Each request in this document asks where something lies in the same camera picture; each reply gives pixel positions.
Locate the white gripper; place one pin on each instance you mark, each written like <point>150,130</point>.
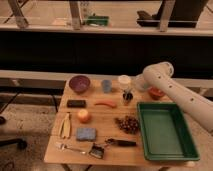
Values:
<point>140,84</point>

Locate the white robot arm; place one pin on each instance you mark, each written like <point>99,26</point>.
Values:
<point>160,76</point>

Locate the white plastic cup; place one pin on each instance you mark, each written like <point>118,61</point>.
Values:
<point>124,82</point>

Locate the blue cup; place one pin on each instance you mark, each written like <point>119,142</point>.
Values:
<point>106,86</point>

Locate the red bowl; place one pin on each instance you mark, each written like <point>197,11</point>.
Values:
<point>155,93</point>

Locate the orange carrot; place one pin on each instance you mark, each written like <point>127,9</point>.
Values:
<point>106,103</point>

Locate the bunch of dark grapes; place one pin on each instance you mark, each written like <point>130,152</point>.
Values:
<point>128,124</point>

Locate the wooden table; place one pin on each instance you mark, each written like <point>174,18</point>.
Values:
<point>103,121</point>

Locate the orange apple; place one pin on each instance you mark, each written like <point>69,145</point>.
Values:
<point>83,116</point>

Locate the purple bowl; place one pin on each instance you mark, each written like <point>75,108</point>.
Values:
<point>79,83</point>

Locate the black rectangular block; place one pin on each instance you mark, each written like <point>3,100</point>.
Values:
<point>76,103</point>

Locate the green plastic tray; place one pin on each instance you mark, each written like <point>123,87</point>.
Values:
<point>165,133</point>

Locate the blue sponge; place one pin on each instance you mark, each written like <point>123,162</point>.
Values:
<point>86,134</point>

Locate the green box in background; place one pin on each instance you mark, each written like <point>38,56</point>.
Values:
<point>97,20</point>

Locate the silver fork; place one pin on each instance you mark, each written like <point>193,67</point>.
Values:
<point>64,146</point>

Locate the black office chair base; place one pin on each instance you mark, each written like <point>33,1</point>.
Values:
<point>21,144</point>

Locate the black handled spatula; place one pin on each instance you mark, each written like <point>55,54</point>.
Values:
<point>98,150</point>

